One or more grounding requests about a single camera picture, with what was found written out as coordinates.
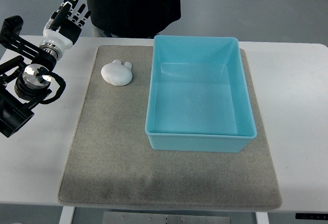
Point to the white rabbit toy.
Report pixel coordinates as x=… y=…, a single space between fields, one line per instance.
x=117 y=73

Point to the metal plate under table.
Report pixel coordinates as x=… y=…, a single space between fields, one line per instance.
x=126 y=217

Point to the grey felt mat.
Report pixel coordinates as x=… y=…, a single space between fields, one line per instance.
x=111 y=163

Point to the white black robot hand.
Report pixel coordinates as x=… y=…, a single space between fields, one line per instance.
x=64 y=27

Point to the person in black shirt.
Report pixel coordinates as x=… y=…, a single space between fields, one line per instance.
x=132 y=18

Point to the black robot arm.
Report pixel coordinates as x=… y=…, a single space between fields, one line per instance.
x=27 y=80

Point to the black table control panel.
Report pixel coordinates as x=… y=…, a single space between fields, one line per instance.
x=312 y=216

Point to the blue plastic box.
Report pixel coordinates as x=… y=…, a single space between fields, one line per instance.
x=198 y=96

